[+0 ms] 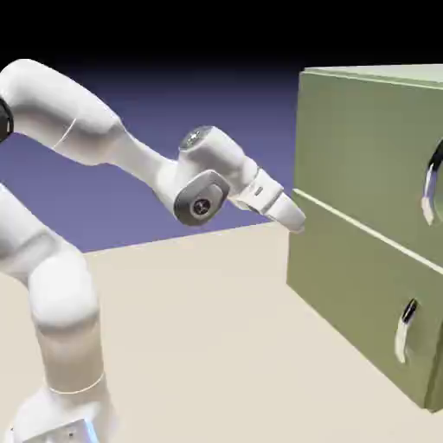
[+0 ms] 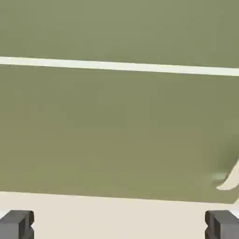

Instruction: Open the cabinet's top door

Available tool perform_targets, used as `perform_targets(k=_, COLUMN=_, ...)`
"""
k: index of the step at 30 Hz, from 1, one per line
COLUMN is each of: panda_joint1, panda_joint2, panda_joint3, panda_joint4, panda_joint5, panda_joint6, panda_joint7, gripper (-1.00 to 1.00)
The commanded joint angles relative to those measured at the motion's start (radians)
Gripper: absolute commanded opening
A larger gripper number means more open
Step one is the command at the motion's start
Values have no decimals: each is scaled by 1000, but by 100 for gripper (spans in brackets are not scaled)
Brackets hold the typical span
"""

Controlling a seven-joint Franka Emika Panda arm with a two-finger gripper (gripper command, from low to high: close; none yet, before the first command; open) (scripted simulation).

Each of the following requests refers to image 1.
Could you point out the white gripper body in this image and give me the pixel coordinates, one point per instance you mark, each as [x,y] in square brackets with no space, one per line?
[289,211]

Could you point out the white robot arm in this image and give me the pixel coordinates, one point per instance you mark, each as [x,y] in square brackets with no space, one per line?
[86,128]

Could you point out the green painted cabinet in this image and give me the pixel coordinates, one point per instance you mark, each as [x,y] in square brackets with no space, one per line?
[363,242]

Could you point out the large green cabinet door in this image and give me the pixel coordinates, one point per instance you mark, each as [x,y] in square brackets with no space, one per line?
[360,145]

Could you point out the small green cabinet door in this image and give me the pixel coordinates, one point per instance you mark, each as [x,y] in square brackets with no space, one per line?
[356,290]

